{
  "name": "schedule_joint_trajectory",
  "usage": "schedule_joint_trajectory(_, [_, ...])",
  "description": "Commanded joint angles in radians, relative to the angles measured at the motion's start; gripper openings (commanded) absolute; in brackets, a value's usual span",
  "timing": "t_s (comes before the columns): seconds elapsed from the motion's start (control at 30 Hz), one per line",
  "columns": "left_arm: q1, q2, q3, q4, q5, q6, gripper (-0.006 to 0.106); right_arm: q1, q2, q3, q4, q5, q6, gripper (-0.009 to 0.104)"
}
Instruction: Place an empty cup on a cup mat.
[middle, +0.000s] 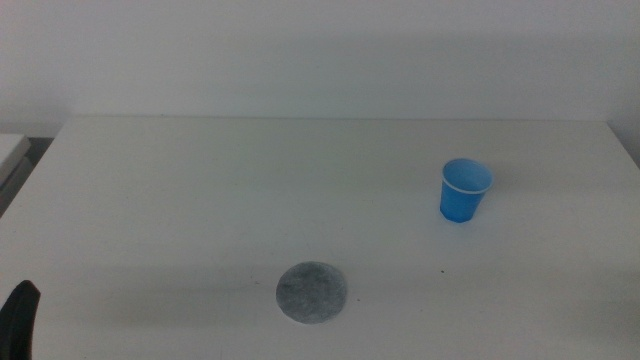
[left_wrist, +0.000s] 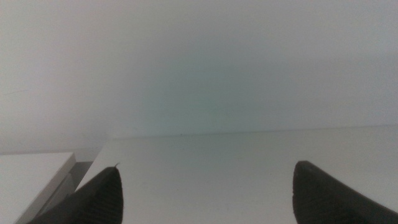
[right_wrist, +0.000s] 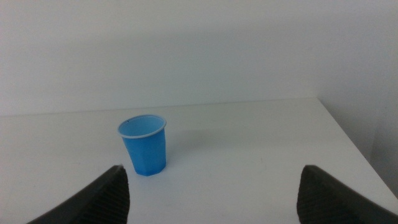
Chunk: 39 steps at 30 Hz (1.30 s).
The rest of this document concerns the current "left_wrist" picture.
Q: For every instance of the white side table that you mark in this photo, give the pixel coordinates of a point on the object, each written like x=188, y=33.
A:
x=28, y=180

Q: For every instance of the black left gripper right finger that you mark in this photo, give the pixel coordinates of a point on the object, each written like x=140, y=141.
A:
x=323, y=199

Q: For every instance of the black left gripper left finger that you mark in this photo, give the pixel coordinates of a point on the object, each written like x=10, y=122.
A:
x=96, y=199

